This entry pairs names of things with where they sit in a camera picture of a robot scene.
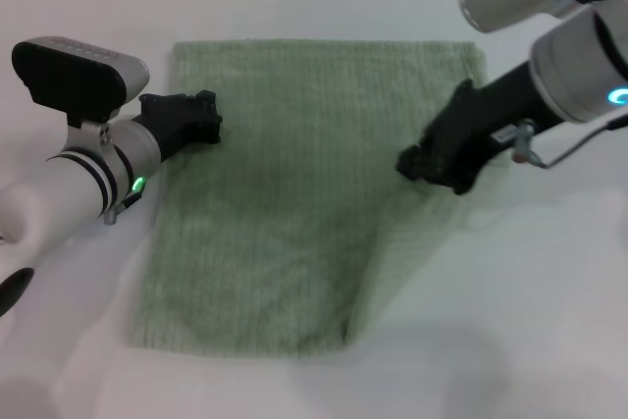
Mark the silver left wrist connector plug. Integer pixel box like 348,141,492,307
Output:
101,190,144,227

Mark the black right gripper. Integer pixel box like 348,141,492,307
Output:
396,59,563,196

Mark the grey right wrist cable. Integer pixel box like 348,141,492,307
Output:
532,113,628,170

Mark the green terry towel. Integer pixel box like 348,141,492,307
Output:
126,38,509,357

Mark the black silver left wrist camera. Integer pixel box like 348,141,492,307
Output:
12,35,151,129

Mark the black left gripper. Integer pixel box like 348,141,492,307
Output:
131,88,225,163

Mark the silver right wrist connector plug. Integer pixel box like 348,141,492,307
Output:
509,119,537,164

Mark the black robot torso part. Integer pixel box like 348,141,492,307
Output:
0,266,36,318

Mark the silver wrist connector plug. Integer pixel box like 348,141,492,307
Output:
101,190,144,227
509,119,537,164

